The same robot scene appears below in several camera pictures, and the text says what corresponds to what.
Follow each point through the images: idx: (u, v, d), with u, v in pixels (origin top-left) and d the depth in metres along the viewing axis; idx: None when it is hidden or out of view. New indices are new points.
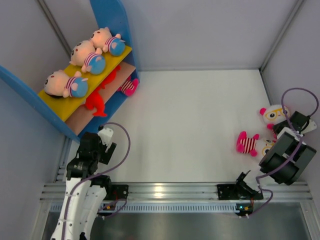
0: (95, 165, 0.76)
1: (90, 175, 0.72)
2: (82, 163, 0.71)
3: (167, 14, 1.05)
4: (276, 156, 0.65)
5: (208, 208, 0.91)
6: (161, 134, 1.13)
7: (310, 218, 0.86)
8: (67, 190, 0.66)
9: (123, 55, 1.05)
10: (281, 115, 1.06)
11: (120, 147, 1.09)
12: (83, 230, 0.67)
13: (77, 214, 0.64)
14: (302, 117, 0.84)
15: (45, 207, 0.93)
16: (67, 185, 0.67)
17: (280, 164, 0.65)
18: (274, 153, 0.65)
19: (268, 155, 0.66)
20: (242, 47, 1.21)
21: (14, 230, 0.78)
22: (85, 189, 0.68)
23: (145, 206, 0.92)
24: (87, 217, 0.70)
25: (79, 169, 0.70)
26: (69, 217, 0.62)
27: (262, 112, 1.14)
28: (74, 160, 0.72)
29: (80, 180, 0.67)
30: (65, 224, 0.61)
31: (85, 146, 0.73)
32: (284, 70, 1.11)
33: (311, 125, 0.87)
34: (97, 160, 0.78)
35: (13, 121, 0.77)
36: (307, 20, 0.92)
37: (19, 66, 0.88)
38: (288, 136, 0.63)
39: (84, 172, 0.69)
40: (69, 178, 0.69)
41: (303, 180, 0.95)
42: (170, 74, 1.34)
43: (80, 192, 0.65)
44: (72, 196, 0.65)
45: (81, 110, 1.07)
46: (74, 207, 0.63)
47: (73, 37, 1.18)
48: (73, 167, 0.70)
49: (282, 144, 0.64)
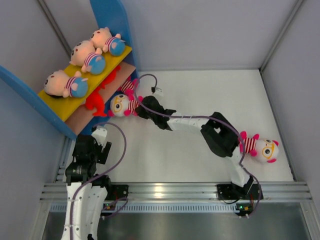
0: (94, 167, 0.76)
1: (90, 178, 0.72)
2: (81, 166, 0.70)
3: (168, 13, 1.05)
4: (222, 142, 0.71)
5: (208, 208, 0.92)
6: (161, 134, 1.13)
7: (310, 218, 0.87)
8: (69, 195, 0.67)
9: (122, 55, 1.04)
10: (121, 98, 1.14)
11: (117, 146, 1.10)
12: (90, 232, 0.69)
13: (83, 218, 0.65)
14: (154, 104, 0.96)
15: (45, 207, 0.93)
16: (68, 189, 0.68)
17: (228, 139, 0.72)
18: (220, 143, 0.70)
19: (222, 148, 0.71)
20: (241, 47, 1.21)
21: (15, 230, 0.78)
22: (87, 191, 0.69)
23: (145, 206, 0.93)
24: (92, 218, 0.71)
25: (79, 172, 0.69)
26: (74, 222, 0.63)
27: (111, 113, 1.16)
28: (72, 165, 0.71)
29: (81, 183, 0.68)
30: (71, 228, 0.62)
31: (82, 149, 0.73)
32: (284, 71, 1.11)
33: (159, 92, 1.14)
34: (95, 161, 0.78)
35: (13, 120, 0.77)
36: (307, 20, 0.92)
37: (19, 66, 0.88)
38: (207, 131, 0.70)
39: (84, 175, 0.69)
40: (69, 183, 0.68)
41: (303, 180, 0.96)
42: (169, 74, 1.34)
43: (83, 195, 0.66)
44: (75, 200, 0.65)
45: (81, 110, 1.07)
46: (78, 211, 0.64)
47: (73, 37, 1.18)
48: (72, 172, 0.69)
49: (214, 136, 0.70)
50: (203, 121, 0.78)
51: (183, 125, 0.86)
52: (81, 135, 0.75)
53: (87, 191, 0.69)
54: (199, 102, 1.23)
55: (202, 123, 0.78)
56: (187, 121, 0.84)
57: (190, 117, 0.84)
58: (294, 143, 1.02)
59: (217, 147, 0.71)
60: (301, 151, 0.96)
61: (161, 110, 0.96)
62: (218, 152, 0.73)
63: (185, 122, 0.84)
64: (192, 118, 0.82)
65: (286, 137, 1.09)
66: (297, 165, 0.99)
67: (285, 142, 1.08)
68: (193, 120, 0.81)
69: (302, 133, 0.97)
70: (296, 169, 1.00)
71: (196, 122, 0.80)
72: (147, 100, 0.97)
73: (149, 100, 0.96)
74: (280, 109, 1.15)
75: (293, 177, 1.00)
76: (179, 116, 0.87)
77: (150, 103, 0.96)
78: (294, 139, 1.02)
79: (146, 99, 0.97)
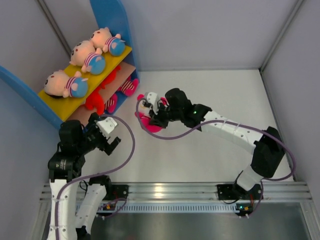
0: (82, 160, 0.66)
1: (77, 172, 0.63)
2: (65, 159, 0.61)
3: (167, 15, 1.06)
4: (271, 159, 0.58)
5: (208, 208, 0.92)
6: (161, 134, 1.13)
7: (310, 217, 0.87)
8: (54, 193, 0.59)
9: (122, 55, 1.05)
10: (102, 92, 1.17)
11: (120, 146, 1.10)
12: (84, 224, 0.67)
13: (70, 217, 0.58)
14: (181, 96, 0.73)
15: (44, 207, 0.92)
16: (52, 187, 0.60)
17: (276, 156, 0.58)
18: (271, 164, 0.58)
19: (271, 170, 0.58)
20: (241, 48, 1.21)
21: (14, 230, 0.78)
22: (74, 188, 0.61)
23: (145, 206, 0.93)
24: (87, 212, 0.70)
25: (63, 167, 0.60)
26: (60, 223, 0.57)
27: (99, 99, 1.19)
28: (56, 157, 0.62)
29: (66, 182, 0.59)
30: (57, 230, 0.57)
31: (66, 139, 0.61)
32: (284, 71, 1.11)
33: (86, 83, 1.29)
34: (84, 152, 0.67)
35: (11, 120, 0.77)
36: (306, 21, 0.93)
37: (18, 66, 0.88)
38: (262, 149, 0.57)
39: (69, 171, 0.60)
40: (53, 179, 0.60)
41: (302, 180, 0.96)
42: (169, 74, 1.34)
43: (69, 195, 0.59)
44: (60, 199, 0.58)
45: (81, 110, 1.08)
46: (64, 212, 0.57)
47: (73, 37, 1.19)
48: (55, 167, 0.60)
49: (267, 153, 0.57)
50: (255, 136, 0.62)
51: (226, 134, 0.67)
52: (66, 123, 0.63)
53: (75, 188, 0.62)
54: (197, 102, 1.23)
55: (254, 139, 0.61)
56: (231, 131, 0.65)
57: (237, 125, 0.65)
58: (294, 144, 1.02)
59: (264, 161, 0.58)
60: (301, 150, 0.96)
61: (187, 104, 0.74)
62: (264, 172, 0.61)
63: (229, 129, 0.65)
64: (240, 127, 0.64)
65: (286, 137, 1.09)
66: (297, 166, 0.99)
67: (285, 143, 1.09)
68: (239, 130, 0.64)
69: (301, 133, 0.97)
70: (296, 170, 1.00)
71: (245, 134, 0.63)
72: (172, 94, 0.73)
73: (175, 94, 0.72)
74: (280, 109, 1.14)
75: (293, 176, 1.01)
76: (221, 120, 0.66)
77: (176, 97, 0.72)
78: (294, 139, 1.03)
79: (171, 92, 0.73)
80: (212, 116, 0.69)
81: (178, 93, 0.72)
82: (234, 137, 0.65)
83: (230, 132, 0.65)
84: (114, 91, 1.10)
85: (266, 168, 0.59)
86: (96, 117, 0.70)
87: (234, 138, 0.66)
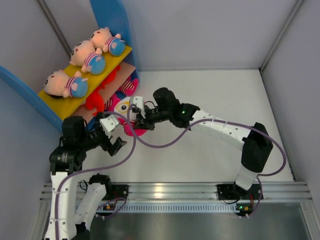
0: (84, 155, 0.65)
1: (78, 166, 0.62)
2: (67, 152, 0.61)
3: (168, 15, 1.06)
4: (260, 155, 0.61)
5: (207, 208, 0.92)
6: (161, 134, 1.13)
7: (310, 217, 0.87)
8: (54, 186, 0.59)
9: (122, 55, 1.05)
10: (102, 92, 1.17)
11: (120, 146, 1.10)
12: (84, 220, 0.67)
13: (70, 210, 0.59)
14: (170, 96, 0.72)
15: (44, 207, 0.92)
16: (53, 180, 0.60)
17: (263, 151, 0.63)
18: (260, 159, 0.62)
19: (260, 165, 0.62)
20: (241, 48, 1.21)
21: (14, 230, 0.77)
22: (75, 182, 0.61)
23: (145, 206, 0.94)
24: (87, 209, 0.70)
25: (64, 160, 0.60)
26: (60, 216, 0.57)
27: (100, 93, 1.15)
28: (58, 150, 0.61)
29: (67, 175, 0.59)
30: (57, 223, 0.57)
31: (69, 133, 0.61)
32: (283, 71, 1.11)
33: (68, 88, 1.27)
34: (87, 148, 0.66)
35: (12, 120, 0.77)
36: (306, 21, 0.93)
37: (18, 66, 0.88)
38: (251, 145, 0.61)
39: (70, 164, 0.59)
40: (54, 172, 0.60)
41: (302, 180, 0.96)
42: (169, 74, 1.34)
43: (70, 187, 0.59)
44: (61, 192, 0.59)
45: (82, 110, 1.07)
46: (64, 205, 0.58)
47: (73, 36, 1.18)
48: (57, 159, 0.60)
49: (256, 149, 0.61)
50: (243, 132, 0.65)
51: (214, 132, 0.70)
52: (69, 118, 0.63)
53: (76, 182, 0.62)
54: (197, 102, 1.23)
55: (242, 135, 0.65)
56: (219, 129, 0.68)
57: (225, 122, 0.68)
58: (294, 144, 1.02)
59: (253, 157, 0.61)
60: (301, 150, 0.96)
61: (176, 104, 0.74)
62: (253, 168, 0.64)
63: (218, 127, 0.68)
64: (228, 125, 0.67)
65: (286, 137, 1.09)
66: (297, 166, 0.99)
67: (285, 143, 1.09)
68: (228, 128, 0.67)
69: (301, 134, 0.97)
70: (296, 170, 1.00)
71: (234, 132, 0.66)
72: (160, 94, 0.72)
73: (164, 94, 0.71)
74: (280, 109, 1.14)
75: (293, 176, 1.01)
76: (209, 119, 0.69)
77: (165, 98, 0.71)
78: (294, 139, 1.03)
79: (160, 92, 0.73)
80: (200, 116, 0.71)
81: (167, 94, 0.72)
82: (223, 135, 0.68)
83: (218, 130, 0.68)
84: (114, 91, 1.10)
85: (256, 163, 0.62)
86: (101, 116, 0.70)
87: (223, 135, 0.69)
